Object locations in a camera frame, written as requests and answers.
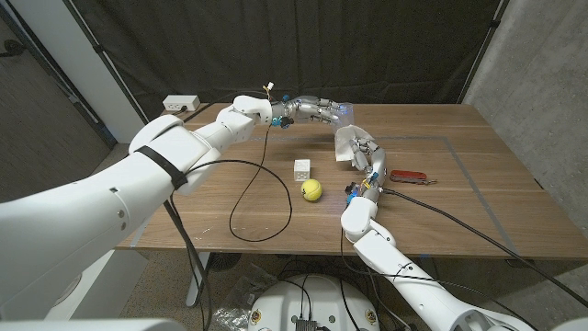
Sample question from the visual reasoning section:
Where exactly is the clear plastic measuring cup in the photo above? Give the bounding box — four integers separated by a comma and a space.
328, 101, 356, 132

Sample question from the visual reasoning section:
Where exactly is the white floor box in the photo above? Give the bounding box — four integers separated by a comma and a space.
43, 250, 149, 321

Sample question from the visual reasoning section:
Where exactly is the white power strip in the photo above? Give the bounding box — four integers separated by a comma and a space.
162, 94, 201, 112

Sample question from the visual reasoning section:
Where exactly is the black round floor grille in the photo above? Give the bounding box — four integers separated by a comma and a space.
209, 252, 243, 272

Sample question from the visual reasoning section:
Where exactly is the grey table leg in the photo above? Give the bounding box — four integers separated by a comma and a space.
418, 255, 442, 277

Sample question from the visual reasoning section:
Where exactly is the white robot torso edge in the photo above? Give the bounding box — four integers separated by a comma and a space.
0, 318, 187, 331

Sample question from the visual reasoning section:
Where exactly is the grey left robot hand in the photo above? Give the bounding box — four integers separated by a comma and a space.
270, 95, 345, 128

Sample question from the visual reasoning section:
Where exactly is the black door handle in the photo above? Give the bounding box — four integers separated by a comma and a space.
0, 40, 28, 59

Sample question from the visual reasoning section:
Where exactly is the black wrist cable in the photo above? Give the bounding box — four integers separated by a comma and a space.
183, 89, 270, 123

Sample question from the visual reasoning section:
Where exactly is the black backdrop curtain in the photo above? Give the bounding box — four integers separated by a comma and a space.
68, 0, 511, 123

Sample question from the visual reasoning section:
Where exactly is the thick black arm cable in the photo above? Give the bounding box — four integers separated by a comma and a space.
380, 187, 588, 309

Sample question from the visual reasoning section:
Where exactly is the black backdrop stand pole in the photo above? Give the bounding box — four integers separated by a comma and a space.
63, 0, 153, 129
457, 0, 511, 105

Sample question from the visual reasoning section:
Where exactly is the white table leg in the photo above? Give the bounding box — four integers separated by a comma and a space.
186, 251, 212, 308

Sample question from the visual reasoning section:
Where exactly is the crumpled clear plastic bag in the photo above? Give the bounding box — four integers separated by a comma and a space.
213, 264, 277, 331

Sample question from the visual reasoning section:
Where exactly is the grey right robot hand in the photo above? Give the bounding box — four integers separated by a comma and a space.
346, 136, 388, 189

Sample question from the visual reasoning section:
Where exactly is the yellow tennis ball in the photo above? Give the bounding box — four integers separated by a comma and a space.
300, 178, 323, 202

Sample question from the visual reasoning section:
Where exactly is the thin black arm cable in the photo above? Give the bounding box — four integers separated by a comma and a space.
338, 227, 534, 327

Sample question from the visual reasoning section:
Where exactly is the red pocket knife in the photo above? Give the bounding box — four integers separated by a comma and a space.
389, 169, 437, 186

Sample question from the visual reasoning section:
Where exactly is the white tissue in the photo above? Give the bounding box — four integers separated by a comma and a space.
334, 124, 376, 163

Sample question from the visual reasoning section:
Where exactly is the grey tape line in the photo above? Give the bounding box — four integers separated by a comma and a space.
247, 134, 520, 257

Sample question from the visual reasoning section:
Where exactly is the black looping arm cable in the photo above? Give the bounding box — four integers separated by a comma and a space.
163, 126, 294, 331

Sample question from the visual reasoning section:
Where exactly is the white cube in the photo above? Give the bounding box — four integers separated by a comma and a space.
293, 158, 311, 182

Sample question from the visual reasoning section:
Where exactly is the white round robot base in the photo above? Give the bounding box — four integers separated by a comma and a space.
247, 274, 381, 331

